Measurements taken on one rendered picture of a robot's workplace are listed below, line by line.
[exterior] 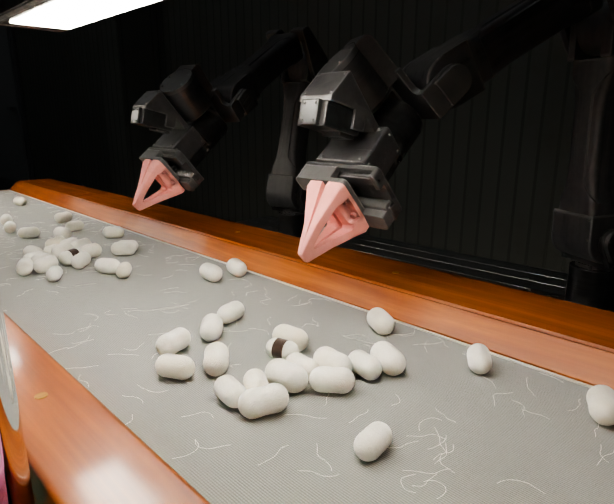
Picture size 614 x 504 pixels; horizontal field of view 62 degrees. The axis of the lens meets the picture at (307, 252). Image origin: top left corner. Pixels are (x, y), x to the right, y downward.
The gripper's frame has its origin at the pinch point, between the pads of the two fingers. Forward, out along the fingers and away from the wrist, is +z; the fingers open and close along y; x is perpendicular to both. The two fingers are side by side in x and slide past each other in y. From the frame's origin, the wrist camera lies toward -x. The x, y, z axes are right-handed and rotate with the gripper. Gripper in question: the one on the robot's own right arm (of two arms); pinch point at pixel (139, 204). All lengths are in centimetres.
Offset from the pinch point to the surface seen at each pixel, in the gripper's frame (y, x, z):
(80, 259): 4.7, -3.1, 12.6
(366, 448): 59, -5, 16
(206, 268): 21.4, 2.9, 5.1
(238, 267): 23.2, 5.5, 2.5
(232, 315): 35.3, -0.6, 10.3
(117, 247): 1.5, 1.4, 7.5
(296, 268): 29.2, 8.5, -1.3
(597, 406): 67, 4, 4
